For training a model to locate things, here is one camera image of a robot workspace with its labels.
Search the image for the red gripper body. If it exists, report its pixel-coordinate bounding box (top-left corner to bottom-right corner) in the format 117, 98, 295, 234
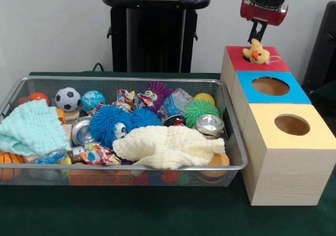
240, 0, 289, 27

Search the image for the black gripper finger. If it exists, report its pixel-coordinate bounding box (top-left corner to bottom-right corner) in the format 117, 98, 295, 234
248, 20, 259, 44
258, 22, 268, 43

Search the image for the yellow plush duck toy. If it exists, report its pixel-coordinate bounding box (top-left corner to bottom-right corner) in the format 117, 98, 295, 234
242, 38, 281, 65

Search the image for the multicolour spiky caterpillar toy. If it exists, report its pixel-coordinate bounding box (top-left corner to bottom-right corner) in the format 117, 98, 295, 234
130, 107, 161, 129

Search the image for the blue spiky toy with eyes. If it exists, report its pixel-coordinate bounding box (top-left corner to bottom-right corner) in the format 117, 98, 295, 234
89, 104, 133, 149

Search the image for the silver drink can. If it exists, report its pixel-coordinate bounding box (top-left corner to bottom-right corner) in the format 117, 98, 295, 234
71, 116, 95, 146

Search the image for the shallow mesh bin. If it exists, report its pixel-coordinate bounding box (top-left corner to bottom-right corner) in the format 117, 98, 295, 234
0, 76, 248, 187

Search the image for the wooden box with three holes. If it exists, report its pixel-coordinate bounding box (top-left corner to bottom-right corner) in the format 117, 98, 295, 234
219, 45, 336, 207

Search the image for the black stand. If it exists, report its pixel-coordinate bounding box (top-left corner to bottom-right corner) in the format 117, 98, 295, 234
301, 1, 336, 89

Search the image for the yellow ball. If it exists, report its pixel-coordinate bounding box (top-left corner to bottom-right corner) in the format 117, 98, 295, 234
193, 93, 216, 106

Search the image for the dark green tablecloth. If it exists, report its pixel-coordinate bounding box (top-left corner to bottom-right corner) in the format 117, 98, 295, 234
313, 79, 336, 102
0, 71, 336, 236

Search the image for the green spiky ball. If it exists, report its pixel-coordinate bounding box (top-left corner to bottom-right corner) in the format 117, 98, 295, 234
183, 100, 220, 129

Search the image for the crushed silver can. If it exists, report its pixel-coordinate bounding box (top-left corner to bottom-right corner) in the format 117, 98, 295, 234
195, 114, 225, 140

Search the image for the purple spiky toy with eyes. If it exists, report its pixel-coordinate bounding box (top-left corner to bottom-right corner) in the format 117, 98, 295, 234
143, 80, 174, 113

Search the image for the cream yellow cloth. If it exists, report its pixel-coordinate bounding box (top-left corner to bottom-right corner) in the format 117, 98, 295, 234
112, 125, 226, 170

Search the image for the blue globe print ball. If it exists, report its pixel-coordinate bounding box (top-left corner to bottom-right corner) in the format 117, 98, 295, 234
81, 90, 106, 112

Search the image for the small soccer ball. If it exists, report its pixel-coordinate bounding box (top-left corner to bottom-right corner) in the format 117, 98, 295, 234
55, 87, 81, 112

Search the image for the red orange ball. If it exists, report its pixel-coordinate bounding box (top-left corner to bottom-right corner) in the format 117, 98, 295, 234
28, 92, 50, 106

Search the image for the mint green cloth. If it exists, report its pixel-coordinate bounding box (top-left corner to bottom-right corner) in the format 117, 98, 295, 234
0, 98, 72, 157

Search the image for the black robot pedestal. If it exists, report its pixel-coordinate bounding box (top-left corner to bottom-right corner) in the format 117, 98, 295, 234
101, 0, 211, 73

